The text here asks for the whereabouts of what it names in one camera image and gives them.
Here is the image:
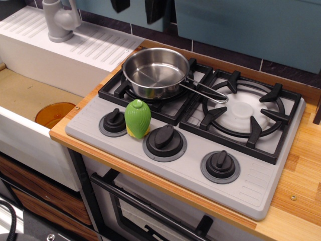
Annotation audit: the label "black left stove knob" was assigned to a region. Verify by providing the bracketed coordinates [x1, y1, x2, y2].
[99, 108, 127, 138]

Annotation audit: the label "grey toy faucet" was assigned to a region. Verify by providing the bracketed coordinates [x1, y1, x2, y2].
[42, 0, 81, 43]

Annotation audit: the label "black braided cable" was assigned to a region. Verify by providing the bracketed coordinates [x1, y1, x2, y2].
[0, 199, 17, 241]

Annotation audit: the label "black middle stove knob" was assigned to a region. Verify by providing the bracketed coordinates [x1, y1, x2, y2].
[142, 125, 187, 162]

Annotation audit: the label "grey toy stove top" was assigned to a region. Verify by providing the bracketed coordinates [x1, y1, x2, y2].
[64, 47, 306, 221]

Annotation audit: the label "black stove knob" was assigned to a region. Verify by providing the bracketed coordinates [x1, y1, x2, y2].
[142, 125, 187, 162]
[201, 150, 241, 184]
[99, 108, 127, 138]

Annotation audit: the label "black right stove knob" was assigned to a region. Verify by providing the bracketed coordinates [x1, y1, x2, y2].
[201, 150, 241, 184]

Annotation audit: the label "black burner grate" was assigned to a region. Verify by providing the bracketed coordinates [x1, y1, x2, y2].
[98, 58, 214, 126]
[180, 70, 305, 164]

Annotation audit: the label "wooden drawer fronts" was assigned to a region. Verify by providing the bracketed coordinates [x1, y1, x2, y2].
[1, 153, 98, 240]

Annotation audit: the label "green toy corncob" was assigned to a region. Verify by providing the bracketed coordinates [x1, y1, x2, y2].
[124, 99, 151, 139]

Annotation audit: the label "black right burner grate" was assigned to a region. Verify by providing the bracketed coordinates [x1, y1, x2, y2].
[180, 70, 305, 164]

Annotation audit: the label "white toy sink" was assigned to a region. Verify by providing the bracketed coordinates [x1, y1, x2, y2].
[1, 6, 143, 191]

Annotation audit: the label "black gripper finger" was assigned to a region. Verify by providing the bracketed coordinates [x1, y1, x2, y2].
[145, 0, 166, 25]
[110, 0, 130, 13]

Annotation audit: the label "black left burner grate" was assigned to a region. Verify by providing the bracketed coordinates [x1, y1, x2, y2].
[98, 58, 214, 126]

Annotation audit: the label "orange plastic drain disc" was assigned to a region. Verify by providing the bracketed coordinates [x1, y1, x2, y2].
[35, 102, 75, 129]

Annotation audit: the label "stainless steel pan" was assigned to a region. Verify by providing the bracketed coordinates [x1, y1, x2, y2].
[122, 48, 229, 104]

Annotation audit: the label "toy oven door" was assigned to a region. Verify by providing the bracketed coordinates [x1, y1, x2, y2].
[83, 157, 259, 240]

